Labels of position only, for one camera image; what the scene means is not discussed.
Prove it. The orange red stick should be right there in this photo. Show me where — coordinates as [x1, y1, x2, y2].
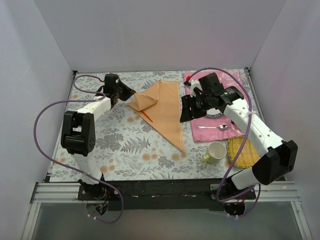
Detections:
[141, 110, 153, 123]

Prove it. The orange satin napkin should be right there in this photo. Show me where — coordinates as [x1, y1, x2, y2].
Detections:
[127, 80, 186, 153]

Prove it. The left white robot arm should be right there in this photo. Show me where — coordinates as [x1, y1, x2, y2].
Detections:
[60, 73, 136, 200]

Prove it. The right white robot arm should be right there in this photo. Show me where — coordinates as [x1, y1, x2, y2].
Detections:
[180, 72, 298, 202]

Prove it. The white plate green rim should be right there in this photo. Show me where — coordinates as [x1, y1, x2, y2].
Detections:
[205, 110, 223, 119]

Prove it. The pink floral placemat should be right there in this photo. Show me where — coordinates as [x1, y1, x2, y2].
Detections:
[189, 69, 250, 143]

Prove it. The silver spoon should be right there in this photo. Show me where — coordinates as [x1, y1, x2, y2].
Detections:
[197, 124, 229, 131]

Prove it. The yellow-green mug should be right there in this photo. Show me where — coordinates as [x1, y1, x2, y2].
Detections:
[202, 141, 227, 165]

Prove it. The yellow woven bamboo basket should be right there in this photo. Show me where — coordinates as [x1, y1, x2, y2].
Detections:
[226, 136, 260, 169]

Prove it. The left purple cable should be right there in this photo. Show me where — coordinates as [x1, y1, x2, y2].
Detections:
[33, 74, 125, 224]

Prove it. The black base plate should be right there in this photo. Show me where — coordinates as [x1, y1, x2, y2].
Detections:
[77, 179, 256, 212]

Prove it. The aluminium frame rail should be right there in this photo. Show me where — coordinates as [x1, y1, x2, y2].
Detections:
[22, 178, 312, 240]

